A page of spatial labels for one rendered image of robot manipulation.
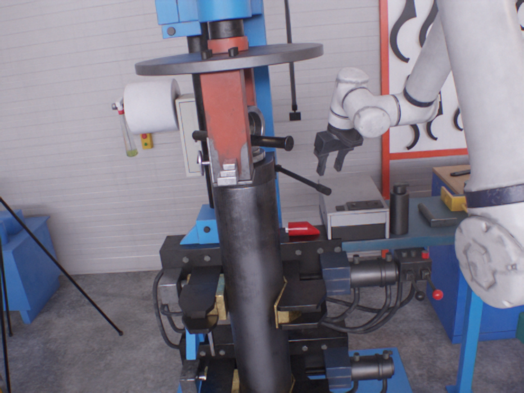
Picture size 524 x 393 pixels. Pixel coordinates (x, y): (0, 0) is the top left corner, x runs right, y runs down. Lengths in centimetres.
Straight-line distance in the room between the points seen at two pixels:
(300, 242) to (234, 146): 67
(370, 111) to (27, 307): 308
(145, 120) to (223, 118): 116
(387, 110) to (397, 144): 240
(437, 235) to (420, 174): 191
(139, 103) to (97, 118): 142
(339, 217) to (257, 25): 79
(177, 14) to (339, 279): 112
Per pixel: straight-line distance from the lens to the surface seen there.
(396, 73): 355
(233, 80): 125
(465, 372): 263
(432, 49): 117
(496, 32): 80
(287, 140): 140
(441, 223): 200
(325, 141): 139
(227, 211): 151
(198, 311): 163
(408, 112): 129
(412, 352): 299
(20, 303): 380
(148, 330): 337
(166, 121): 237
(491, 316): 307
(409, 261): 182
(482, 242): 77
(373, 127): 123
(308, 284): 170
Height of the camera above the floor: 189
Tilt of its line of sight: 22 degrees down
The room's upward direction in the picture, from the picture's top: 6 degrees counter-clockwise
